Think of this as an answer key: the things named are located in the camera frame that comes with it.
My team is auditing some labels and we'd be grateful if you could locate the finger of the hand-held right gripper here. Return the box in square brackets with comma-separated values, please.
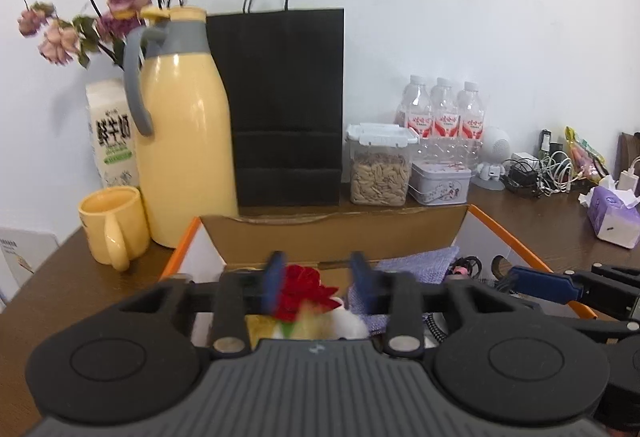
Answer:
[570, 319, 640, 343]
[507, 264, 640, 318]

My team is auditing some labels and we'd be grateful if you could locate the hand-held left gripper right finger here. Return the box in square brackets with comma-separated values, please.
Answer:
[350, 251, 506, 359]

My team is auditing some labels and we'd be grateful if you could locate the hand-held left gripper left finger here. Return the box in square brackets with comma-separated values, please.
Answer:
[120, 251, 287, 358]

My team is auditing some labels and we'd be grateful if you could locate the red artificial rose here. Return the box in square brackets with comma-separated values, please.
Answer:
[272, 264, 341, 323]

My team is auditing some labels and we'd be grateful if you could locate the yellow white plush paw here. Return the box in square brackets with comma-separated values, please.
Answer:
[245, 297, 371, 348]

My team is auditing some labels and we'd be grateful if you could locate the orange cardboard box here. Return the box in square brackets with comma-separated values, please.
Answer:
[160, 203, 598, 348]

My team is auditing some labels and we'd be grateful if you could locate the purple woven cloth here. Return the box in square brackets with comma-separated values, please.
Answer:
[347, 244, 461, 335]

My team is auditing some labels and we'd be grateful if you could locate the purple tissue pack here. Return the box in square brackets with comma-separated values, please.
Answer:
[579, 176, 640, 250]

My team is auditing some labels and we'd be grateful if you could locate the black power adapter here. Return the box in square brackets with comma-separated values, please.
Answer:
[501, 158, 543, 198]

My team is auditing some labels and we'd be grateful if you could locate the clear seed container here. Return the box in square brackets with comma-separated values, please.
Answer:
[344, 122, 420, 208]

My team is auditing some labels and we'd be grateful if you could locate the grey metal tin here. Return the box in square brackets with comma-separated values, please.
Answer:
[409, 161, 473, 206]

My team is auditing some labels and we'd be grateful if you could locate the colourful snack packet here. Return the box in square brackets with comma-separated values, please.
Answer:
[565, 126, 608, 182]

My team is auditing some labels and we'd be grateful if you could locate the white charger plug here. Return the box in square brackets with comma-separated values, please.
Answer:
[620, 156, 640, 192]

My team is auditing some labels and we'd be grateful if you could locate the white robot-shaped speaker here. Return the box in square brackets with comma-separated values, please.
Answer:
[474, 126, 512, 192]

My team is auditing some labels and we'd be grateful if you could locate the yellow thermos jug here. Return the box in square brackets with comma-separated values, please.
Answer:
[122, 6, 240, 249]

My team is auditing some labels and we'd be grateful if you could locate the dark brown object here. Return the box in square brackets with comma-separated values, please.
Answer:
[617, 132, 640, 178]

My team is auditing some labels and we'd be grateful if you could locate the yellow mug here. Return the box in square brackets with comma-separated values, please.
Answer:
[77, 185, 151, 273]

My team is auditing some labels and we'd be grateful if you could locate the black paper bag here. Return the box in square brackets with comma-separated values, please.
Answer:
[206, 0, 346, 208]

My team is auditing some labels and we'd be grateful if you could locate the white milk carton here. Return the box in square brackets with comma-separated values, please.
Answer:
[85, 78, 141, 190]

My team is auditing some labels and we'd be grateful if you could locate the white leaflet against wall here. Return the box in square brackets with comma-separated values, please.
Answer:
[0, 226, 60, 303]

